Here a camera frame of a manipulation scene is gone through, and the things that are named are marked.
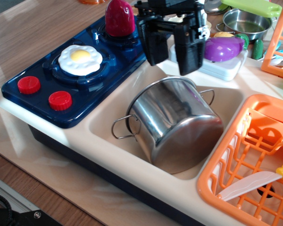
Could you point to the orange toy lid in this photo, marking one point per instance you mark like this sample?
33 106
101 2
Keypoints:
91 2

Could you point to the red stove knob left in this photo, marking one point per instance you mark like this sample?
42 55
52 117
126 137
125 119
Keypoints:
29 85

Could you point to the red stove knob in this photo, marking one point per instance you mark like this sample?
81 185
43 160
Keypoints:
60 100
29 85

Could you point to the green toy cutting board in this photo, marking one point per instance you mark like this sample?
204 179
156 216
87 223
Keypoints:
262 8

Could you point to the white toy knife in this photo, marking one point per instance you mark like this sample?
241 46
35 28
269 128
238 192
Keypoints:
248 184

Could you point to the green toy cucumber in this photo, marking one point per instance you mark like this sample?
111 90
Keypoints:
257 50

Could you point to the light blue toy utensil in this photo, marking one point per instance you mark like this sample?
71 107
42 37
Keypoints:
279 57

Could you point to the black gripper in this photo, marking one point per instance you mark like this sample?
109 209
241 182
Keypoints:
185 19

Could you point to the toy fried egg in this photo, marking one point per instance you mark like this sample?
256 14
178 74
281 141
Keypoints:
80 60

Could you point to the red stove knob right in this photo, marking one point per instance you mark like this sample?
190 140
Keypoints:
60 100

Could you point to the black metal bracket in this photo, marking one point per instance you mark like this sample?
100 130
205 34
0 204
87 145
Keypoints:
33 218

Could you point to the blue toy stove top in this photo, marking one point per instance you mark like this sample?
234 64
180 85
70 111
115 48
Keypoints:
122 59

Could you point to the purple toy eggplant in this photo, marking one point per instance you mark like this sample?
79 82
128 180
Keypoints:
221 49

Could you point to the small steel pan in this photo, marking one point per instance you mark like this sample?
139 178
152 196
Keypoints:
237 21

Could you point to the magenta toy dome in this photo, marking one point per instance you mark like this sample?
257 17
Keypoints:
119 19

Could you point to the stainless steel pot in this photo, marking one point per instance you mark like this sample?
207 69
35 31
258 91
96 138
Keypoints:
175 127

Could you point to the orange dish rack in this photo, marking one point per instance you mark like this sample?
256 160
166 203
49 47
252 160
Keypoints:
253 143

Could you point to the white toy faucet base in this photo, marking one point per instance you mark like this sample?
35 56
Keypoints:
226 70

